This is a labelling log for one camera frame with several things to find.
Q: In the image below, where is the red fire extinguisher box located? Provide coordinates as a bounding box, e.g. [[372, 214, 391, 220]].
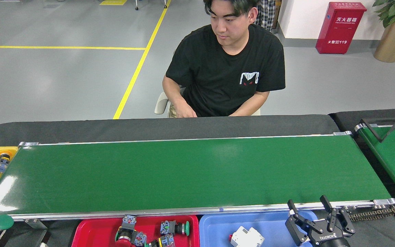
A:
[[315, 2, 368, 55]]

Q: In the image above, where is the potted plant in gold pot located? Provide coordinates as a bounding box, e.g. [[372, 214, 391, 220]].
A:
[[372, 0, 395, 63]]

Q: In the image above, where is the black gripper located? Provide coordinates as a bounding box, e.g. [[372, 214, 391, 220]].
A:
[[285, 195, 356, 247]]

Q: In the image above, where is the white stand on wheels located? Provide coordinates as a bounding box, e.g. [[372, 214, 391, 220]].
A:
[[135, 0, 168, 10]]

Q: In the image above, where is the person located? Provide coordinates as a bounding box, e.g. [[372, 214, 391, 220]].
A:
[[255, 0, 276, 32], [162, 0, 286, 118]]

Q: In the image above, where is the black guide rail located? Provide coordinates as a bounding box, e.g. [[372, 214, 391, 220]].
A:
[[360, 111, 395, 143]]

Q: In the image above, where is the grey office chair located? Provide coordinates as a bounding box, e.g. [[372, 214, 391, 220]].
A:
[[154, 86, 186, 118]]

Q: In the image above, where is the yellow push button switch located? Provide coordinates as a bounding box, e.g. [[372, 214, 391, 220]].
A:
[[0, 152, 12, 174]]

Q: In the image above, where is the red push button switch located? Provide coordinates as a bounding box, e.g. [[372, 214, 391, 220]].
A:
[[115, 215, 137, 247]]

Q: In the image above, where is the person's right hand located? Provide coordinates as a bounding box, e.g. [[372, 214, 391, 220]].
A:
[[175, 103, 198, 118]]

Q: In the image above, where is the white circuit breaker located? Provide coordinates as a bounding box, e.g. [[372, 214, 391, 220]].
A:
[[229, 226, 265, 247]]

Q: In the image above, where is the blue plastic tray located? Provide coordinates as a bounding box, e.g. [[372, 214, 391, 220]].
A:
[[199, 210, 318, 247]]

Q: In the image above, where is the red plastic tray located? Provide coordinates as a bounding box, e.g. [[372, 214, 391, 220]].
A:
[[71, 215, 200, 247]]

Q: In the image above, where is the black drive chain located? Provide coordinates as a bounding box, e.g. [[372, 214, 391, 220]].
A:
[[347, 206, 395, 222]]

